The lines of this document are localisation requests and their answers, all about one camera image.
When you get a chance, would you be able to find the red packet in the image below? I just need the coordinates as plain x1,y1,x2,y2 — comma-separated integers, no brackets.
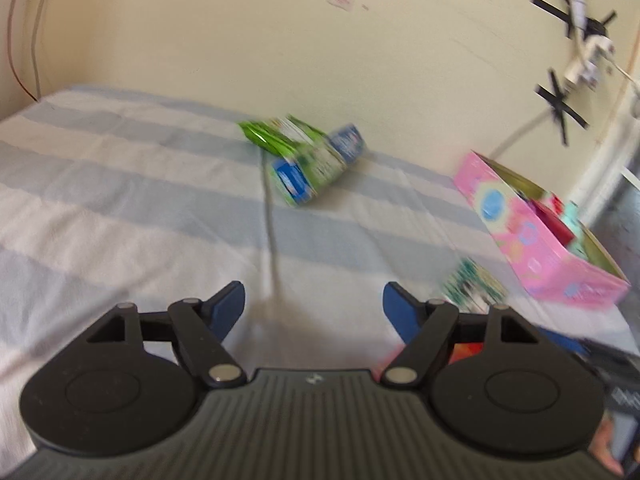
446,341,485,365

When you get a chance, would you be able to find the black tape cross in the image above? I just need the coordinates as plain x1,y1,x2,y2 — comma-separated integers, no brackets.
530,0,617,39
535,70,590,147

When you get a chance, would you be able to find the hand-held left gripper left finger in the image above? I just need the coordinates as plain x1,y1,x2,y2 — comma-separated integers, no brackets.
87,281,247,389

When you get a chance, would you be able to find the red wall cable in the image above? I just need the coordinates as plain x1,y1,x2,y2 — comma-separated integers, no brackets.
7,0,42,104

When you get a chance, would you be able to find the pink storage box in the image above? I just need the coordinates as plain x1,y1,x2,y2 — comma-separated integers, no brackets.
452,150,632,309

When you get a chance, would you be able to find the black white patterned packet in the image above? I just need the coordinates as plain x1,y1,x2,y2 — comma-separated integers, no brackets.
440,257,509,314

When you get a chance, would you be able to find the red small box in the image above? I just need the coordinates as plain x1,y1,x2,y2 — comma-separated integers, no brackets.
529,192,576,249

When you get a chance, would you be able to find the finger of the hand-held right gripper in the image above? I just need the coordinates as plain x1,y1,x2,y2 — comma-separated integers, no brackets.
536,326,593,362

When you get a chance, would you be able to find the white power strip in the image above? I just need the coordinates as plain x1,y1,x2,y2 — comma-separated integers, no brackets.
564,35,617,87

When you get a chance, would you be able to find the dark wall cable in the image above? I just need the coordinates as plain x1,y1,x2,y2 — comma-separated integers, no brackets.
30,0,54,97

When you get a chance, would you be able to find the white wall pipe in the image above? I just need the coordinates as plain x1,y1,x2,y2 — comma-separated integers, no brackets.
570,112,640,226

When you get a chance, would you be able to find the person's right hand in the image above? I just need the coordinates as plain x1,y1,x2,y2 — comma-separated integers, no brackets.
586,416,627,477

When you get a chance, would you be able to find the striped bedsheet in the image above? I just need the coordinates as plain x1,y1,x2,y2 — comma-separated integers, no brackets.
0,85,632,463

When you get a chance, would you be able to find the green snack packet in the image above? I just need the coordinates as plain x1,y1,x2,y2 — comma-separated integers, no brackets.
237,116,331,162

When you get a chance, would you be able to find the green toothpaste box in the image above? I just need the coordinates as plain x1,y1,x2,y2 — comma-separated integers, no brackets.
269,124,369,207

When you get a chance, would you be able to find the teal fluffy sponge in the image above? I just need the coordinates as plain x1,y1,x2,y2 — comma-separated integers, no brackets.
560,200,587,241

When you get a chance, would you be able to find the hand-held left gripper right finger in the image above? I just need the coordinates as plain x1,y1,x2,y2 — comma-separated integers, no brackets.
380,282,542,387

